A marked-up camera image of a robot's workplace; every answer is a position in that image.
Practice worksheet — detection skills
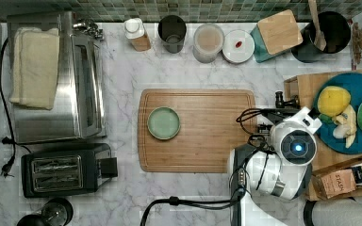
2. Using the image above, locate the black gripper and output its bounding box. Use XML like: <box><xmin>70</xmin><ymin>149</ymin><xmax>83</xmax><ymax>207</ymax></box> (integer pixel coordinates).
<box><xmin>257</xmin><ymin>108</ymin><xmax>298</xmax><ymax>134</ymax></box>

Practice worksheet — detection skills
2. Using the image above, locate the black drawer handle bar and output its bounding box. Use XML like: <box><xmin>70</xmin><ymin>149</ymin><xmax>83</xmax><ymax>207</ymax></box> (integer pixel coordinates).
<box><xmin>275</xmin><ymin>91</ymin><xmax>300</xmax><ymax>109</ymax></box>

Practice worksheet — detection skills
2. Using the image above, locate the wooden drawer box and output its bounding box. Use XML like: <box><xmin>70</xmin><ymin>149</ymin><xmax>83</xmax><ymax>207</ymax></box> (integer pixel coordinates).
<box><xmin>285</xmin><ymin>70</ymin><xmax>362</xmax><ymax>201</ymax></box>

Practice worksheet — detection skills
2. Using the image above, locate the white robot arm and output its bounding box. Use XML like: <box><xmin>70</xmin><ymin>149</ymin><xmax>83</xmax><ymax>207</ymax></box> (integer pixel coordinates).
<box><xmin>227</xmin><ymin>107</ymin><xmax>321</xmax><ymax>226</ymax></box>

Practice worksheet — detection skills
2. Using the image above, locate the yellow lemon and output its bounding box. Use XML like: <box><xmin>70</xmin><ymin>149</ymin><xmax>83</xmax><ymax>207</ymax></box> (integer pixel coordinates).
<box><xmin>317</xmin><ymin>86</ymin><xmax>351</xmax><ymax>117</ymax></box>

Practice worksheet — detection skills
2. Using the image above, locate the white lidded sugar bowl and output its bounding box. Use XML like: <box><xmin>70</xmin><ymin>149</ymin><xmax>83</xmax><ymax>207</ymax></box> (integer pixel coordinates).
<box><xmin>222</xmin><ymin>29</ymin><xmax>255</xmax><ymax>64</ymax></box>

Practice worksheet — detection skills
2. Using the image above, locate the teal canister with wooden lid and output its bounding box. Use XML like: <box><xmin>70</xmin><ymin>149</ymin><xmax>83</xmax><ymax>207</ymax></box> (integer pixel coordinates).
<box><xmin>251</xmin><ymin>9</ymin><xmax>303</xmax><ymax>63</ymax></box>

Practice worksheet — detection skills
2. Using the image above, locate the wooden spoon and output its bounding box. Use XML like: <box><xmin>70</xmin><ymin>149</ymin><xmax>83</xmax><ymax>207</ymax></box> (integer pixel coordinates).
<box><xmin>307</xmin><ymin>0</ymin><xmax>326</xmax><ymax>51</ymax></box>

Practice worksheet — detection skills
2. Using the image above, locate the Stash tea box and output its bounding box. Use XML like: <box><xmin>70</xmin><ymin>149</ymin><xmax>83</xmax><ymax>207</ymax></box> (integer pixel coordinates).
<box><xmin>313</xmin><ymin>169</ymin><xmax>356</xmax><ymax>199</ymax></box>

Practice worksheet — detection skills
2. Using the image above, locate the black paper towel holder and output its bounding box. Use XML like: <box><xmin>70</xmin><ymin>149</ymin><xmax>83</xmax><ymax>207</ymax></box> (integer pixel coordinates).
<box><xmin>304</xmin><ymin>201</ymin><xmax>316</xmax><ymax>226</ymax></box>

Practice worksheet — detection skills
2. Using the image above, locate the bamboo cutting board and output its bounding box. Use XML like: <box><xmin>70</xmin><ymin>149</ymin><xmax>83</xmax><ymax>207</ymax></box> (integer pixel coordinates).
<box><xmin>138</xmin><ymin>89</ymin><xmax>256</xmax><ymax>173</ymax></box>

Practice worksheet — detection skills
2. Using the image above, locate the clear pasta jar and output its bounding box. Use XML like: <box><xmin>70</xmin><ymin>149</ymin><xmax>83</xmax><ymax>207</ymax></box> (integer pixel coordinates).
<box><xmin>192</xmin><ymin>24</ymin><xmax>224</xmax><ymax>63</ymax></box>

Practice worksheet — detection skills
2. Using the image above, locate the black utensil holder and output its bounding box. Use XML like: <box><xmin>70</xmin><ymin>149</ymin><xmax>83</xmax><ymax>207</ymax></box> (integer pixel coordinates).
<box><xmin>290</xmin><ymin>10</ymin><xmax>352</xmax><ymax>64</ymax></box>

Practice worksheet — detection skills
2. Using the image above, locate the green ceramic bowl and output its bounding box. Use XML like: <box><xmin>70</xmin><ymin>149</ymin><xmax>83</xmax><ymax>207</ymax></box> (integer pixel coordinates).
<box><xmin>147</xmin><ymin>106</ymin><xmax>181</xmax><ymax>140</ymax></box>

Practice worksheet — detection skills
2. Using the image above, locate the paper towel roll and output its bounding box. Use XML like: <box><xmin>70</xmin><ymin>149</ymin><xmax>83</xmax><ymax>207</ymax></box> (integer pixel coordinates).
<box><xmin>311</xmin><ymin>199</ymin><xmax>362</xmax><ymax>226</ymax></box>

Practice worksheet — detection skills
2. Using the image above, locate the dark grey cup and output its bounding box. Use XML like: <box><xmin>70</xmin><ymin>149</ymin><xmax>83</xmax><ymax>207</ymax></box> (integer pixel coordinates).
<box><xmin>157</xmin><ymin>15</ymin><xmax>187</xmax><ymax>54</ymax></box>

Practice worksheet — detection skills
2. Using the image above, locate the white-capped orange bottle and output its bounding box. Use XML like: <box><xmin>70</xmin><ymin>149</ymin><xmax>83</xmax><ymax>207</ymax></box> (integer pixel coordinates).
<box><xmin>124</xmin><ymin>18</ymin><xmax>151</xmax><ymax>52</ymax></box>

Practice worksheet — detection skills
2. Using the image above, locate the stainless steel toaster oven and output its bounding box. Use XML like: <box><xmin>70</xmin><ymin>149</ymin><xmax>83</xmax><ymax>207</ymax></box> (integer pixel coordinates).
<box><xmin>7</xmin><ymin>11</ymin><xmax>104</xmax><ymax>144</ymax></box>

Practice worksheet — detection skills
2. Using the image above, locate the black two-slot toaster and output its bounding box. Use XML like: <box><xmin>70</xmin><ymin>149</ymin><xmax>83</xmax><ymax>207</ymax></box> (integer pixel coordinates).
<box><xmin>21</xmin><ymin>143</ymin><xmax>118</xmax><ymax>198</ymax></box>

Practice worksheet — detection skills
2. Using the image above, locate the black coffee grinder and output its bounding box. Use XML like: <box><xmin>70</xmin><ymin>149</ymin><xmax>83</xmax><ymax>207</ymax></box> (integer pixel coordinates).
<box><xmin>16</xmin><ymin>198</ymin><xmax>74</xmax><ymax>226</ymax></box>

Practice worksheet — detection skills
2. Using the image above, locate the folded green towel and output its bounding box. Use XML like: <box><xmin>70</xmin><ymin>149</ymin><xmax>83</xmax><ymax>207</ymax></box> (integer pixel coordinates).
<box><xmin>9</xmin><ymin>27</ymin><xmax>60</xmax><ymax>110</ymax></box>

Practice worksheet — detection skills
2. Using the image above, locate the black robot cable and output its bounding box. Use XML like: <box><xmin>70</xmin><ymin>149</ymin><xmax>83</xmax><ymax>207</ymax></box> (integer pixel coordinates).
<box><xmin>140</xmin><ymin>107</ymin><xmax>276</xmax><ymax>226</ymax></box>

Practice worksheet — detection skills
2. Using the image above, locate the black power cable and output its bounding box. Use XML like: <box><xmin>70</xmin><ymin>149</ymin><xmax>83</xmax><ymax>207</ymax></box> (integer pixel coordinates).
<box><xmin>0</xmin><ymin>37</ymin><xmax>32</xmax><ymax>178</ymax></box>

